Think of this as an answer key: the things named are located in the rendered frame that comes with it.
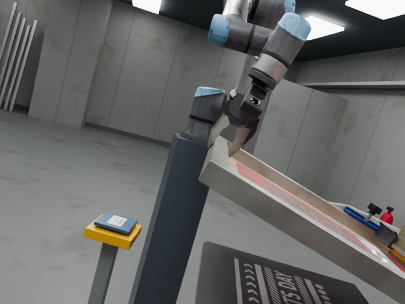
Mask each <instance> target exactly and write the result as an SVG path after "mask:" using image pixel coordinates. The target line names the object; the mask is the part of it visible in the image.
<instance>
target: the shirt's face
mask: <svg viewBox="0 0 405 304"><path fill-rule="evenodd" d="M233 258H236V259H240V260H243V261H247V262H250V263H253V264H257V265H261V266H263V267H267V268H271V269H273V270H277V271H281V272H284V273H287V274H291V275H294V276H298V277H302V278H304V279H308V280H312V281H314V282H318V283H321V284H322V285H323V287H324V288H325V290H326V292H327V294H328V295H329V297H330V299H331V301H332V302H333V304H369V303H368V302H367V300H366V299H365V298H364V296H363V295H362V293H361V292H360V291H359V290H358V288H357V287H356V286H355V284H353V283H349V282H345V281H342V280H339V279H335V278H332V277H328V276H324V275H322V274H318V273H314V272H312V271H308V270H304V269H301V268H298V267H294V266H291V265H287V264H284V263H281V262H277V261H273V260H270V259H267V258H263V257H260V256H257V255H253V254H250V253H247V252H243V251H240V250H236V249H233V248H229V247H226V246H223V245H219V244H215V243H213V242H209V241H207V242H206V246H205V251H204V260H203V265H202V275H201V283H200V289H199V298H198V304H236V298H235V288H234V270H233Z"/></svg>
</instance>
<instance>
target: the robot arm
mask: <svg viewBox="0 0 405 304"><path fill-rule="evenodd" d="M223 6H224V11H223V14H222V15H220V14H215V15H214V17H213V19H212V23H211V26H210V30H209V35H208V41H209V42H210V43H212V44H215V45H218V46H219V47H224V48H228V49H232V50H235V51H239V52H242V53H245V54H246V58H245V61H244V64H243V67H242V70H241V73H240V77H239V80H238V82H237V86H236V88H235V89H234V90H232V91H231V92H230V95H227V94H225V90H223V89H217V88H212V87H199V88H197V90H196V93H195V96H194V99H193V104H192V108H191V110H190V115H189V119H188V120H187V122H186V123H185V125H184V127H183V128H182V130H181V131H180V136H181V137H182V138H185V139H188V140H190V141H194V142H198V143H201V144H206V145H207V148H208V149H210V148H211V147H212V145H213V144H214V143H215V139H216V138H217V137H218V136H219V135H220V132H221V131H222V130H223V129H224V128H227V127H228V125H229V124H231V125H235V126H237V127H242V128H239V129H237V132H236V139H235V140H234V142H232V144H231V148H230V149H229V150H228V156H229V157H231V156H233V155H234V154H235V153H236V152H238V151H239V150H240V149H241V148H242V147H243V146H244V145H245V144H246V143H247V142H248V141H249V140H250V139H251V138H252V137H253V136H254V134H255V132H256V130H257V126H258V123H259V121H260V119H259V118H258V117H259V116H260V115H261V114H262V112H263V109H264V106H265V103H266V99H267V97H268V93H269V90H267V89H266V87H267V88H268V89H271V90H274V89H275V87H276V84H279V82H280V81H281V79H282V78H283V76H284V75H285V73H286V71H287V69H288V68H289V66H290V64H291V63H292V62H293V60H294V58H295V57H296V55H297V54H298V52H299V50H300V49H301V47H302V46H303V44H304V42H306V41H307V37H308V36H309V34H310V32H311V30H312V27H311V25H310V24H309V22H308V21H307V20H305V18H303V17H301V16H300V15H298V14H295V13H294V11H295V0H224V3H223ZM247 20H249V21H253V24H250V23H248V22H247Z"/></svg>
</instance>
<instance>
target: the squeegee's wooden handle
mask: <svg viewBox="0 0 405 304"><path fill-rule="evenodd" d="M393 244H395V245H396V246H397V247H399V248H400V249H402V251H404V252H405V225H404V226H403V227H402V229H401V230H400V231H399V233H398V238H397V239H396V240H395V242H394V243H393Z"/></svg>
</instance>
